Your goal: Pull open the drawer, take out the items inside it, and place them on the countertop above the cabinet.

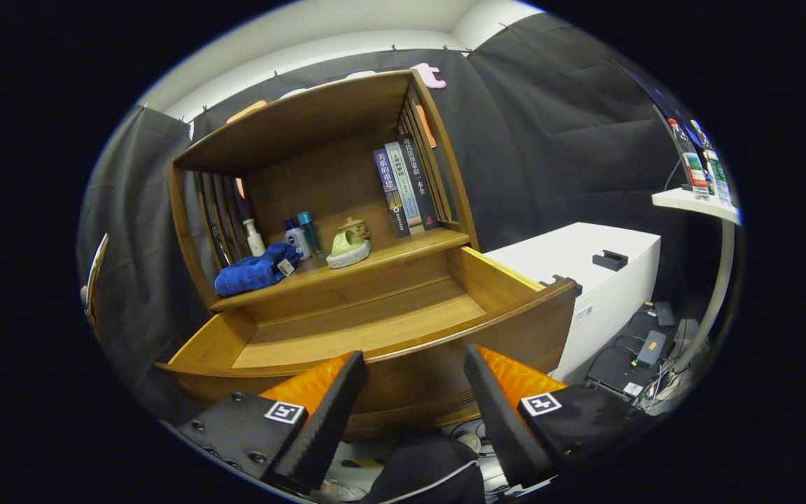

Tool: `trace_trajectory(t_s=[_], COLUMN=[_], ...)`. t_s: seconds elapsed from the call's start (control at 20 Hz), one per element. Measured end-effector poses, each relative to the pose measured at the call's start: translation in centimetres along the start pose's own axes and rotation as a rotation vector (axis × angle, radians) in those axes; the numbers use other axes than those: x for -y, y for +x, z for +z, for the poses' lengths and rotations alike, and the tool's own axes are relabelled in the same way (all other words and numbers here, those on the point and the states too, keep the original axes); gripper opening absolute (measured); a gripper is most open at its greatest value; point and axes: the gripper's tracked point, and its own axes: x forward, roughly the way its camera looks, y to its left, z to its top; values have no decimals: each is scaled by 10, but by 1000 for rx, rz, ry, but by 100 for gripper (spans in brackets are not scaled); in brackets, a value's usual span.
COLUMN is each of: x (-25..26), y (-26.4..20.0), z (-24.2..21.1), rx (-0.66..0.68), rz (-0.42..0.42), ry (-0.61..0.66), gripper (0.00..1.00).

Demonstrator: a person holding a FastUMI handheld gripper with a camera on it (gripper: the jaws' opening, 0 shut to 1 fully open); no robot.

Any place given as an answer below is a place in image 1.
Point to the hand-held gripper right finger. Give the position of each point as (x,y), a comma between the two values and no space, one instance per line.
(497,420)

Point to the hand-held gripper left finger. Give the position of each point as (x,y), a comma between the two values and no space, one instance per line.
(329,420)

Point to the wooden drawer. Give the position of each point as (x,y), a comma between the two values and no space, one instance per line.
(375,322)

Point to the pale green scrub brush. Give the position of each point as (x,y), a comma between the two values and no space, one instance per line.
(347,245)

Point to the wooden cabinet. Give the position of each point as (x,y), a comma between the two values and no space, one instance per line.
(326,182)

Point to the black computer tower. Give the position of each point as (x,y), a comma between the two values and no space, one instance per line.
(613,371)

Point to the white box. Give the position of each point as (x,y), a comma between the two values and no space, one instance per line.
(606,308)

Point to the blue towel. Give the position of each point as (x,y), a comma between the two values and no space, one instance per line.
(252,273)

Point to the small grey electronic box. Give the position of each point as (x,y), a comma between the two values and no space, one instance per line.
(651,348)

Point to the white bottle with blue cap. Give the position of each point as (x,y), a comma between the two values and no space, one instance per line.
(298,241)

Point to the teal bottle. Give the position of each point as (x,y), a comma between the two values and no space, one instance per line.
(309,234)

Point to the white pump bottle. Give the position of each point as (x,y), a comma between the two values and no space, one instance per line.
(255,243)

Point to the beige lidded teacup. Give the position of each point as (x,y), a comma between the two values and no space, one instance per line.
(355,225)

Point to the pale grey book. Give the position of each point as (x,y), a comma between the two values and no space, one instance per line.
(406,185)

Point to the black book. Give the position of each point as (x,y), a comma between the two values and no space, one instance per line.
(420,178)

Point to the black backdrop cloth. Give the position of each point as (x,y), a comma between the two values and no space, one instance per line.
(550,140)

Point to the white side table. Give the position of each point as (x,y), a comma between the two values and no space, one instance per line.
(683,199)

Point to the red label water bottle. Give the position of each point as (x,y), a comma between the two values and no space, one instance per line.
(693,168)

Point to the green label water bottle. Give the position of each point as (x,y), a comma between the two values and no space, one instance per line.
(716,175)

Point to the small black bracket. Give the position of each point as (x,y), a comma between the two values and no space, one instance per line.
(577,289)
(609,260)

